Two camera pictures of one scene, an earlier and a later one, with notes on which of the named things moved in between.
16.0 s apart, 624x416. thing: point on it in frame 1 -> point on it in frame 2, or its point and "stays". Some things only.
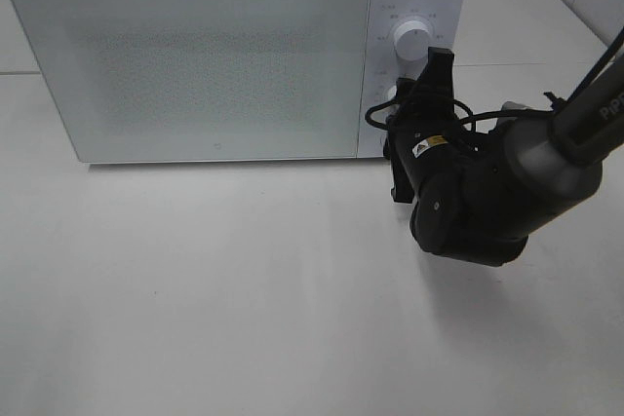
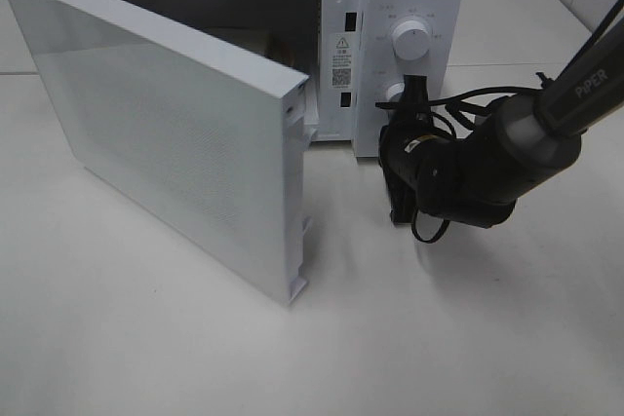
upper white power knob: x=411 y=43 stays
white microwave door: x=204 y=67 -> x=212 y=150
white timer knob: x=391 y=93 stays
